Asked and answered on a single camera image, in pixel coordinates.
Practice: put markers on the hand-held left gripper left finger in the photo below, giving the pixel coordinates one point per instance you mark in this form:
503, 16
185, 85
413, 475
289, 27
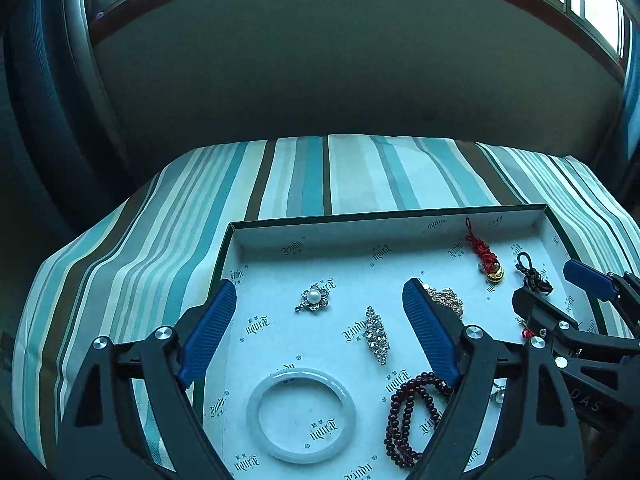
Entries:
207, 330

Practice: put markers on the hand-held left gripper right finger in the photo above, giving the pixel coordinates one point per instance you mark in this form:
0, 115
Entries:
430, 330

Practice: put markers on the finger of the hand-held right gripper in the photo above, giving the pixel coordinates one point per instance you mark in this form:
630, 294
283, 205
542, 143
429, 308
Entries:
590, 277
537, 307

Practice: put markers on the small red knot gold charm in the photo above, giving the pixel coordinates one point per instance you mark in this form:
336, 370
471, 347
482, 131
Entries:
525, 333

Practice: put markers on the rhinestone leaf brooch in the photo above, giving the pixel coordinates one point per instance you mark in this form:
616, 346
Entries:
375, 332

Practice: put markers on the red knot gold ingot charm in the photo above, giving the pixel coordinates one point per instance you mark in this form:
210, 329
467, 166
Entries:
482, 252

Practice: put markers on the pale jade bangle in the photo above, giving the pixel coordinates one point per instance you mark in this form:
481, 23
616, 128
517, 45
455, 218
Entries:
252, 415

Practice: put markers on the pearl flower brooch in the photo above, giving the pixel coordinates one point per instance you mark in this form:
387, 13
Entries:
314, 297

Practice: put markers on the blue curtain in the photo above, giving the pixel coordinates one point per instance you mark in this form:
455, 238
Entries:
631, 110

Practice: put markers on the striped teal cloth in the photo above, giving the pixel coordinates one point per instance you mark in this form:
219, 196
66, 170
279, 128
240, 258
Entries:
310, 175

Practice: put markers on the dark curtain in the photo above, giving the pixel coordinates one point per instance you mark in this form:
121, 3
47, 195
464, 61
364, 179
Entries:
45, 85

